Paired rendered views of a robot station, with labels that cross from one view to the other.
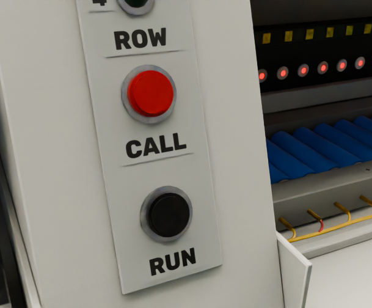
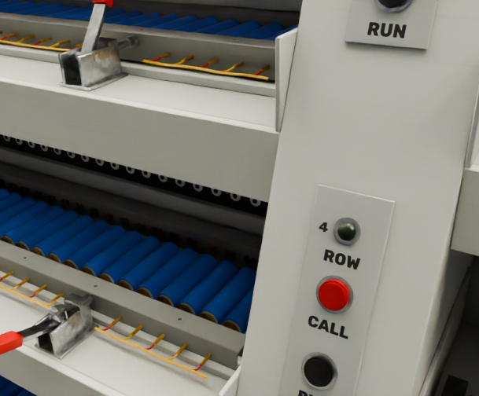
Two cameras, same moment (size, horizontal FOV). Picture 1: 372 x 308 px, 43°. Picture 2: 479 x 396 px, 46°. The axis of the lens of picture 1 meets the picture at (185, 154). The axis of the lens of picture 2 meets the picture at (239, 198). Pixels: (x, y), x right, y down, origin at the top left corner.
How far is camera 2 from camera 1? 0.20 m
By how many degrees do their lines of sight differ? 50
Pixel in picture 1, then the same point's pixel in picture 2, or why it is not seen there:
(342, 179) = not seen: outside the picture
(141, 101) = (322, 297)
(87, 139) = (291, 301)
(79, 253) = (266, 359)
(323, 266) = not seen: outside the picture
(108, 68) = (315, 269)
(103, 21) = (321, 240)
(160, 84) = (339, 292)
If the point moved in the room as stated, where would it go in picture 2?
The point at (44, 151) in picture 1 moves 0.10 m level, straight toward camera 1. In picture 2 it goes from (267, 296) to (135, 345)
